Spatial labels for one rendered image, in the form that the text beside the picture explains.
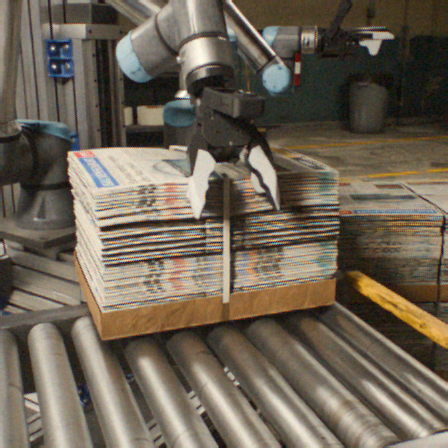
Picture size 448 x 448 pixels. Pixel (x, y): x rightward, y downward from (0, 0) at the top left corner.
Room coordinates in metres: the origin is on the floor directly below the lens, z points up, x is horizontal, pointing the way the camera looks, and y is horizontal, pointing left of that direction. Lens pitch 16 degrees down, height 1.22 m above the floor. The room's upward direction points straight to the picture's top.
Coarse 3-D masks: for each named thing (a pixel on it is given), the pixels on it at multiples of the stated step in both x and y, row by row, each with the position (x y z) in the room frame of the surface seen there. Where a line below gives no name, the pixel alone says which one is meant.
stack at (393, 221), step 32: (352, 192) 1.64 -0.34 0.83; (384, 192) 1.64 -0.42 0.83; (416, 192) 1.64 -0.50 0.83; (352, 224) 1.42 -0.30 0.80; (384, 224) 1.42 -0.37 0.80; (416, 224) 1.43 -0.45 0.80; (352, 256) 1.42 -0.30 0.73; (384, 256) 1.43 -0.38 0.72; (416, 256) 1.43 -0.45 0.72; (384, 320) 1.43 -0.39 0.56; (416, 352) 1.44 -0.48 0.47
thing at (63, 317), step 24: (336, 288) 1.09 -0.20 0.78; (24, 312) 0.94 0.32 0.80; (48, 312) 0.94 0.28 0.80; (72, 312) 0.94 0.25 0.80; (24, 336) 0.89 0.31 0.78; (24, 360) 0.89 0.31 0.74; (72, 360) 0.92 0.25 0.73; (120, 360) 0.94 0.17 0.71; (168, 360) 0.97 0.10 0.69; (24, 384) 0.89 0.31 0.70
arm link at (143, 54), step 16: (144, 32) 0.98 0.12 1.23; (160, 32) 0.96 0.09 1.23; (128, 48) 1.00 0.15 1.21; (144, 48) 0.98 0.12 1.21; (160, 48) 0.97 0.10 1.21; (128, 64) 1.00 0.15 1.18; (144, 64) 0.99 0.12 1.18; (160, 64) 0.99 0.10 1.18; (176, 64) 1.02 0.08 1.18; (144, 80) 1.03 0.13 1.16
